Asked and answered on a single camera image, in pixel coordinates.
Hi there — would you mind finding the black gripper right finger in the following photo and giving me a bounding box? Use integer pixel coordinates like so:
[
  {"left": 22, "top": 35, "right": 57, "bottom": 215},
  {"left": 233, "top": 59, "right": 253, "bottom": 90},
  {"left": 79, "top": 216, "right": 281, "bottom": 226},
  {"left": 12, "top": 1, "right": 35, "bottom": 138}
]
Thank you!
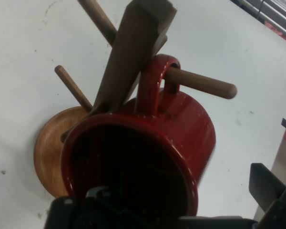
[{"left": 249, "top": 163, "right": 286, "bottom": 229}]

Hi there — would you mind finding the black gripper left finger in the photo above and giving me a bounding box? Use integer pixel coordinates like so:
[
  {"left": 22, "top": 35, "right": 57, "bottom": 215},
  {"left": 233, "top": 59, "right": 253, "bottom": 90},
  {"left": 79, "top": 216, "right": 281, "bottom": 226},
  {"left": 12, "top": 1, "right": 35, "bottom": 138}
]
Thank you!
[{"left": 44, "top": 186, "right": 182, "bottom": 229}]

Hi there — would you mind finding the red enamel mug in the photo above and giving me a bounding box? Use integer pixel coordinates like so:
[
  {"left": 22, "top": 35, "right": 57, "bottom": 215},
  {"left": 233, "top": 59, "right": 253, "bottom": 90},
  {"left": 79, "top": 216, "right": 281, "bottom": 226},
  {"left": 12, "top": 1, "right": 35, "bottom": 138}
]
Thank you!
[{"left": 61, "top": 54, "right": 217, "bottom": 219}]

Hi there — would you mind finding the brown wooden mug tree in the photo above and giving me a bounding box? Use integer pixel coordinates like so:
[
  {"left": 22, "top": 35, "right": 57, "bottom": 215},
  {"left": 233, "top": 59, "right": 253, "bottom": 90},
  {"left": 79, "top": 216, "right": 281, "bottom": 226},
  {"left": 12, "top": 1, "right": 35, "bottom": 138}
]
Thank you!
[{"left": 33, "top": 0, "right": 238, "bottom": 198}]

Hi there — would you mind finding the aluminium corner frame profile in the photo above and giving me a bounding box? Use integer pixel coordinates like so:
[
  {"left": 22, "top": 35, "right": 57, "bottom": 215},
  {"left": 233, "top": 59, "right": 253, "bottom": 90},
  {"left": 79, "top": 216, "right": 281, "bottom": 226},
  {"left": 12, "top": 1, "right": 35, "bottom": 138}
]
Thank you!
[{"left": 230, "top": 0, "right": 286, "bottom": 41}]

